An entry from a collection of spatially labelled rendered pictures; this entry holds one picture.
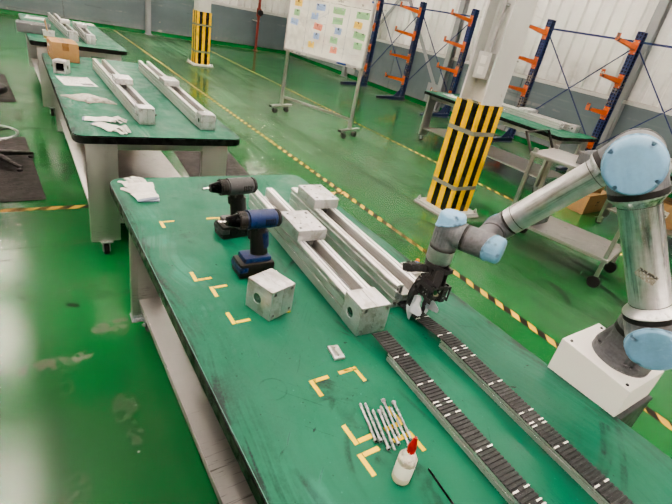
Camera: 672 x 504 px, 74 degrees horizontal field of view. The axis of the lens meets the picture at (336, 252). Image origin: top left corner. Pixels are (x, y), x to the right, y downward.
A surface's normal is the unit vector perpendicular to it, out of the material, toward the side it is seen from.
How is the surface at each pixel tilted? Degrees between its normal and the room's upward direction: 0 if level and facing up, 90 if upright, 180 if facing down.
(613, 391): 90
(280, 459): 0
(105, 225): 90
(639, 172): 86
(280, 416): 0
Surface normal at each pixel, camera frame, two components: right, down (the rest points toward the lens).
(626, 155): -0.57, 0.22
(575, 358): -0.83, 0.11
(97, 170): 0.53, 0.48
